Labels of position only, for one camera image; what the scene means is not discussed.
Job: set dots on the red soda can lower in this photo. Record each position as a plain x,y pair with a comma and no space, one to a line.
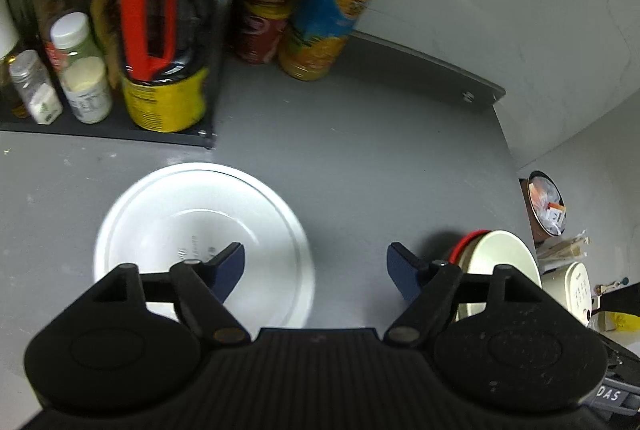
262,30

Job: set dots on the white cap jar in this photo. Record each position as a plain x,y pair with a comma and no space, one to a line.
86,89

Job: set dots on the copper pot with packets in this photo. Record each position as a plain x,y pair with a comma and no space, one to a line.
545,206

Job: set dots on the soy sauce jug red handle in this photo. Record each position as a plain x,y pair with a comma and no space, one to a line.
164,61

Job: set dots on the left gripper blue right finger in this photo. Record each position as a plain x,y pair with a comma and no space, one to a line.
406,270

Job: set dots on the black metal spice rack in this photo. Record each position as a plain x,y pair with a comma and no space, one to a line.
118,124

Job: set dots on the white deep plate with logo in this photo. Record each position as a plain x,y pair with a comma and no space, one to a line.
191,211

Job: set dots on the white electric kettle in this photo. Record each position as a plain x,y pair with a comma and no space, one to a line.
569,285

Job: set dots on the white spray bottle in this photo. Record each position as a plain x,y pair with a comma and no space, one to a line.
9,40

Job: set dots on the red and black bowl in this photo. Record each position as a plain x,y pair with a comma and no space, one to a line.
457,250

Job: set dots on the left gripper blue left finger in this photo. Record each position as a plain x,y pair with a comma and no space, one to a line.
225,270

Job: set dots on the clear spice jar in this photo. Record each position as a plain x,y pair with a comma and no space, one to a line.
33,83

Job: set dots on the white cap green bottle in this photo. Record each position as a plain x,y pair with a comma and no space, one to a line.
72,40

